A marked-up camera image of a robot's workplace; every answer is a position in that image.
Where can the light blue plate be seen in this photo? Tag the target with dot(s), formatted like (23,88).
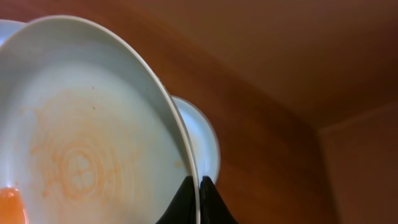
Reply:
(203,138)
(8,28)
(89,134)

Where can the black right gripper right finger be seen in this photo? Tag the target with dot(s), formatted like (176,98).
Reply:
(212,207)

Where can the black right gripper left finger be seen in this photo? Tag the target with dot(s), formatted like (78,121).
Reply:
(182,208)

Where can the green yellow sponge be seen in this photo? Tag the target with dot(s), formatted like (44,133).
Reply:
(12,209)

